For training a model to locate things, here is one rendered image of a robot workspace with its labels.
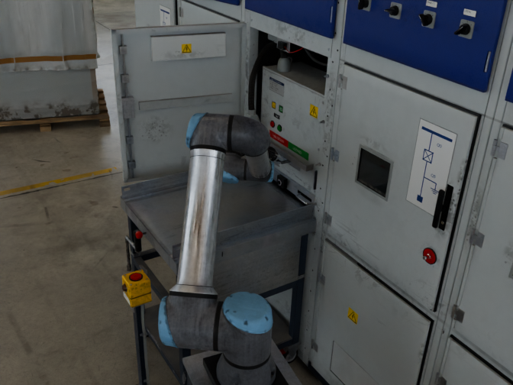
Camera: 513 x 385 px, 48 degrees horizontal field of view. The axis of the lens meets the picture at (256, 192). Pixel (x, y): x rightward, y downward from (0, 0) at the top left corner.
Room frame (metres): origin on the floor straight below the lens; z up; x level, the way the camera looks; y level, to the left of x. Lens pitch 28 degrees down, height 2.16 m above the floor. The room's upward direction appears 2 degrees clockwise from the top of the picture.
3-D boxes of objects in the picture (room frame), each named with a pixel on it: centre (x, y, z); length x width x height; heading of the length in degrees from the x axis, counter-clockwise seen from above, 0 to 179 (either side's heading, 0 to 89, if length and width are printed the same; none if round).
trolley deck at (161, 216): (2.28, 0.18, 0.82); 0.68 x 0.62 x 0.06; 123
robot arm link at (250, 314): (1.36, 0.02, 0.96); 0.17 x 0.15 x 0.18; 85
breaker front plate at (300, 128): (2.49, -0.14, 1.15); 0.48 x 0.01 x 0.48; 33
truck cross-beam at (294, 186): (2.49, -0.15, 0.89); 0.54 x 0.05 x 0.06; 33
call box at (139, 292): (1.67, 0.42, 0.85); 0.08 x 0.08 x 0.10; 33
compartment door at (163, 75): (2.65, 0.37, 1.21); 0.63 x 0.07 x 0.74; 112
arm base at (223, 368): (1.36, 0.01, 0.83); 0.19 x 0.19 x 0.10
